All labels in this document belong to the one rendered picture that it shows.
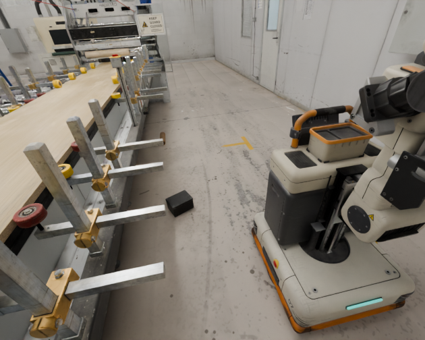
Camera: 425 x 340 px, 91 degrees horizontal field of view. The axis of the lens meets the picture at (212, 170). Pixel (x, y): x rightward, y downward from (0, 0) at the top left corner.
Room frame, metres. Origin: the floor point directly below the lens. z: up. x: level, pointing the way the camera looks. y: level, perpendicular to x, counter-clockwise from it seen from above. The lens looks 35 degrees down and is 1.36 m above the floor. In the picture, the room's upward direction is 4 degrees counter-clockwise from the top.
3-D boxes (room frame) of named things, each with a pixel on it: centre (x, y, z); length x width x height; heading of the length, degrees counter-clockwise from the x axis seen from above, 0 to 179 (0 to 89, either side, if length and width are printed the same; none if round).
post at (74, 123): (0.72, 0.48, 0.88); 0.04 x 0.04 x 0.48; 9
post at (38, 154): (0.48, 0.44, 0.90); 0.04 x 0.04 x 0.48; 9
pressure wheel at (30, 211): (0.49, 0.60, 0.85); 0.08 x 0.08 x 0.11
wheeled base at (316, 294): (0.74, -0.61, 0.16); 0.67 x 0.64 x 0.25; 9
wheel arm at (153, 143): (1.02, 0.48, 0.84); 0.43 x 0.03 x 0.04; 99
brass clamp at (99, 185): (0.75, 0.48, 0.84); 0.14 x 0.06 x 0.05; 9
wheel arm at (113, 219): (0.52, 0.40, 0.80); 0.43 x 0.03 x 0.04; 99
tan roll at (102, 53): (4.70, 1.64, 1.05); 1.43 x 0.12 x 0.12; 99
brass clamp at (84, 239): (0.50, 0.44, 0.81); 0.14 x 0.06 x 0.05; 9
